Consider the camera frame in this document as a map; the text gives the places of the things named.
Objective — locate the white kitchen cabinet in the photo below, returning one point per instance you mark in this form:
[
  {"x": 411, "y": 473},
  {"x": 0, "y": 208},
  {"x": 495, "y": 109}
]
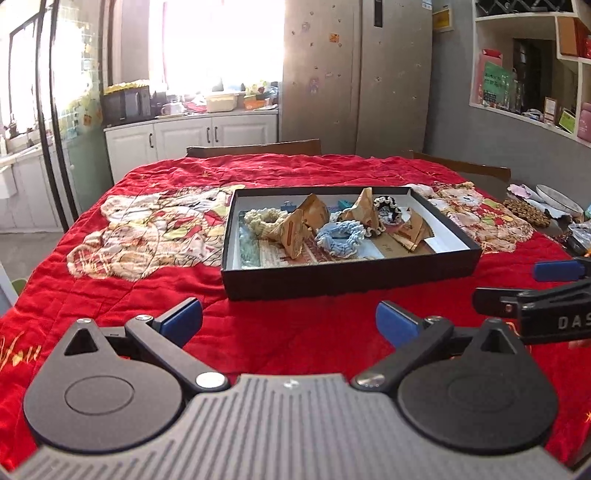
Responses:
[{"x": 134, "y": 145}]

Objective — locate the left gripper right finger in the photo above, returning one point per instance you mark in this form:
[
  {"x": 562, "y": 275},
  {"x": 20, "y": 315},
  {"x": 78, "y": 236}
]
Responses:
[{"x": 417, "y": 342}]

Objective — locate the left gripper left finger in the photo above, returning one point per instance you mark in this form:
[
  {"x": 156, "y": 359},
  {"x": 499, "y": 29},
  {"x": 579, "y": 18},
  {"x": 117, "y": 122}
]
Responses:
[{"x": 160, "y": 341}]

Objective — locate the white plate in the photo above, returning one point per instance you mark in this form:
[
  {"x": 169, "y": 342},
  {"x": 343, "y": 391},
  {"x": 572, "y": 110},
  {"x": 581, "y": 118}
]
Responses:
[{"x": 559, "y": 201}]

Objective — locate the stainless steel refrigerator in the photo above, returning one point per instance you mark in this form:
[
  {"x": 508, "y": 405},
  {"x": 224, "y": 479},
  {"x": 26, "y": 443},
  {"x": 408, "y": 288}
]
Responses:
[{"x": 357, "y": 75}]

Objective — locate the light blue knitted scrunchie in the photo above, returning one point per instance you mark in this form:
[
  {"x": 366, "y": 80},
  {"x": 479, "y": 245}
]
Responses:
[{"x": 340, "y": 239}]

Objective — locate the brown beaded trivet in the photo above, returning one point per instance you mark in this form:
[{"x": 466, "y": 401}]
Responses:
[{"x": 527, "y": 212}]

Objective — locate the cream knitted scrunchie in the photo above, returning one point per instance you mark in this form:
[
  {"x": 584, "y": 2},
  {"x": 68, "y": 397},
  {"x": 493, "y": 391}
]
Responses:
[{"x": 265, "y": 223}]

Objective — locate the colourful printed box liner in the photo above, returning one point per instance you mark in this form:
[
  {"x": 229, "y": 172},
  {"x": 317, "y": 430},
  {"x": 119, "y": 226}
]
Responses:
[{"x": 259, "y": 244}]

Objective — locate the brown paper pyramid packet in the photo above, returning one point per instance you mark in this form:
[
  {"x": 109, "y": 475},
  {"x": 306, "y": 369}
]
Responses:
[{"x": 292, "y": 234}]

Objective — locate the black shallow cardboard box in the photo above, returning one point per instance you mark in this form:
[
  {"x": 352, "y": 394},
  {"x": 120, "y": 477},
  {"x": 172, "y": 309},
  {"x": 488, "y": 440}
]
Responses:
[{"x": 456, "y": 254}]

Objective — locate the blue binder clip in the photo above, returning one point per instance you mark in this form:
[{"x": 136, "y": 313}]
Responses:
[{"x": 288, "y": 207}]

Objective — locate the black white-trimmed scrunchie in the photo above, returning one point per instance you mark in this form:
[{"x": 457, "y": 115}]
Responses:
[{"x": 388, "y": 211}]

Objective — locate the black microwave oven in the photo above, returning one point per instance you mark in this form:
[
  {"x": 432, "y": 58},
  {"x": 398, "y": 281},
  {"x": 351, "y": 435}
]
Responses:
[{"x": 126, "y": 106}]

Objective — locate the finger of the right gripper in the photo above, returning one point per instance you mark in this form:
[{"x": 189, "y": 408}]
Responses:
[
  {"x": 562, "y": 271},
  {"x": 560, "y": 314}
]

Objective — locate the white wall shelf unit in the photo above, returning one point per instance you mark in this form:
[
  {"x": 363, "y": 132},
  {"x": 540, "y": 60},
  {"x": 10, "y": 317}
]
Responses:
[{"x": 531, "y": 62}]

